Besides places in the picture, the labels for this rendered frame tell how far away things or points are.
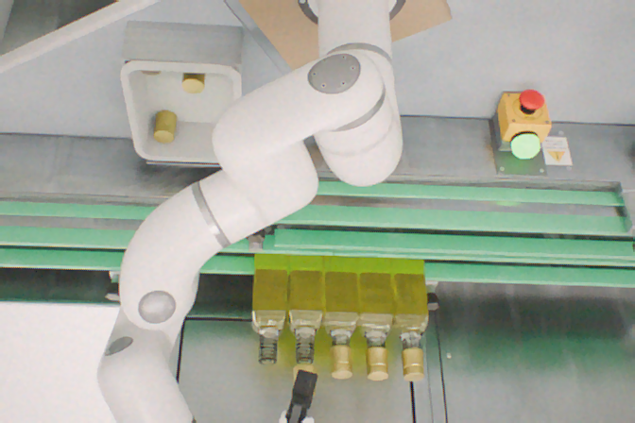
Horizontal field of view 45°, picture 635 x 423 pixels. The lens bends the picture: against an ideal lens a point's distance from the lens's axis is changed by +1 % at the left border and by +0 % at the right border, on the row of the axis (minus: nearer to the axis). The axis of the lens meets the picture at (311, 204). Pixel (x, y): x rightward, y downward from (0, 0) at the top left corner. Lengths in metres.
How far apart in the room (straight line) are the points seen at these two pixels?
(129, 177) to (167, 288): 0.50
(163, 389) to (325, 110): 0.39
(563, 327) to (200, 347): 0.68
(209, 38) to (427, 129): 0.40
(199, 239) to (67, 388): 0.57
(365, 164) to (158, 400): 0.37
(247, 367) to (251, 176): 0.60
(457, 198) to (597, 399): 0.47
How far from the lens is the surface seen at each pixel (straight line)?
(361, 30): 0.98
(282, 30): 1.16
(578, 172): 1.35
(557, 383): 1.50
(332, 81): 0.83
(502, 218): 1.27
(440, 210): 1.25
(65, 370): 1.41
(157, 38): 1.18
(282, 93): 0.83
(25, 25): 1.96
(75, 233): 1.33
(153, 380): 0.96
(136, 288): 0.88
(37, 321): 1.46
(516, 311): 1.54
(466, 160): 1.30
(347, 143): 0.85
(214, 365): 1.38
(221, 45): 1.16
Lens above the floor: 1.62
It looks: 34 degrees down
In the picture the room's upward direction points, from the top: 180 degrees counter-clockwise
